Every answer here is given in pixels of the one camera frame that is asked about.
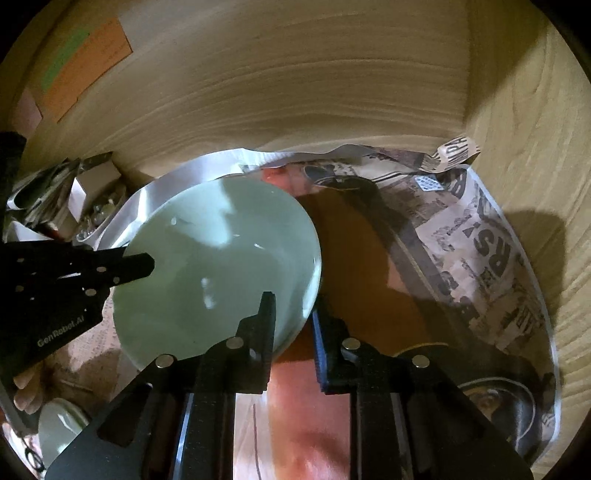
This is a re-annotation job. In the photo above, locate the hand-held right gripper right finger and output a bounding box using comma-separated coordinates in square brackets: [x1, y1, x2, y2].
[311, 309, 540, 480]

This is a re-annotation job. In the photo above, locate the folded newspaper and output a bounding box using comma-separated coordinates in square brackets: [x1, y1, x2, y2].
[9, 157, 84, 228]

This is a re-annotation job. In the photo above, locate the small patterned bowl of trinkets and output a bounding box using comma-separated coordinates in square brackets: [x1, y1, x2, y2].
[76, 185, 131, 244]

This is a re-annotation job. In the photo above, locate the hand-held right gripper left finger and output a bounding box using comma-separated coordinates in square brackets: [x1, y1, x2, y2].
[44, 291, 278, 480]

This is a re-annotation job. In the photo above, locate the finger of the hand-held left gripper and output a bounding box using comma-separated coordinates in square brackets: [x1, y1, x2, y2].
[59, 251, 156, 297]

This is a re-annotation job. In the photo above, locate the pale green plate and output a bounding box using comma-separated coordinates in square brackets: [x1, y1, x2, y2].
[38, 398, 91, 472]

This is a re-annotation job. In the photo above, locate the person's left hand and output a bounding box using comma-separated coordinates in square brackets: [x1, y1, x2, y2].
[13, 366, 45, 415]

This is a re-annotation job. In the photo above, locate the pink paper note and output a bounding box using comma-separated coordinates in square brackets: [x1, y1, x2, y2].
[16, 88, 44, 139]

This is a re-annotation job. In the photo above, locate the green paper note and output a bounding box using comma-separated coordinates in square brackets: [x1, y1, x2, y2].
[41, 28, 90, 90]

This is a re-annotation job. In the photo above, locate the pale green bowl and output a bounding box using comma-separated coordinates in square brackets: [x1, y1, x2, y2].
[112, 178, 322, 372]

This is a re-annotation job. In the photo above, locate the orange paper note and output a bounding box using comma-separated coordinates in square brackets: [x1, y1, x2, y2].
[41, 17, 134, 124]

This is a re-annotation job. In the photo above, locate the newspaper print table mat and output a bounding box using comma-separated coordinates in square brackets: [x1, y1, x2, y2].
[46, 143, 561, 480]

